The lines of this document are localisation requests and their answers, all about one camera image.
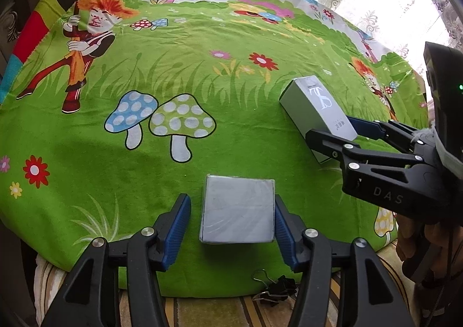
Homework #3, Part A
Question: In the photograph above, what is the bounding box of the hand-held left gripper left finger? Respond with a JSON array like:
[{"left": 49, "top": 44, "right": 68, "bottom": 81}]
[{"left": 40, "top": 193, "right": 192, "bottom": 327}]

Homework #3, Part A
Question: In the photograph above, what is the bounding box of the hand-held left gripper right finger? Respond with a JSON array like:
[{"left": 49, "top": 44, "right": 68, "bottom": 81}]
[{"left": 274, "top": 194, "right": 416, "bottom": 327}]

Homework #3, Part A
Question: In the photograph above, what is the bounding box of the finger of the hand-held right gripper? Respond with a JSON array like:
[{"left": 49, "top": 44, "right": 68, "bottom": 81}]
[
  {"left": 305, "top": 129, "right": 425, "bottom": 169},
  {"left": 345, "top": 114, "right": 435, "bottom": 154}
]

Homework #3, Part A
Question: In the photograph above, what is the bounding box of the grey-white logo box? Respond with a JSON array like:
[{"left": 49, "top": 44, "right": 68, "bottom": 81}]
[{"left": 278, "top": 75, "right": 359, "bottom": 164}]

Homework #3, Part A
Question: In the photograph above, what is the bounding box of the plain white square box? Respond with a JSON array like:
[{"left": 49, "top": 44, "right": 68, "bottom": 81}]
[{"left": 198, "top": 174, "right": 276, "bottom": 244}]

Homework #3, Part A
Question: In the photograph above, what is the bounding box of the person's right hand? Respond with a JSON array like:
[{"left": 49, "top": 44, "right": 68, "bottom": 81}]
[{"left": 396, "top": 213, "right": 453, "bottom": 260}]

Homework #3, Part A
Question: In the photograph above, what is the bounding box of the black binder clip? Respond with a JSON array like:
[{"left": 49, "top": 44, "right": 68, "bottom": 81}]
[
  {"left": 252, "top": 269, "right": 290, "bottom": 309},
  {"left": 277, "top": 274, "right": 300, "bottom": 299}
]

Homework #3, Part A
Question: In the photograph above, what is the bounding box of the green cartoon printed cloth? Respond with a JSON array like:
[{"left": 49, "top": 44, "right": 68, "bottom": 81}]
[{"left": 0, "top": 0, "right": 433, "bottom": 299}]

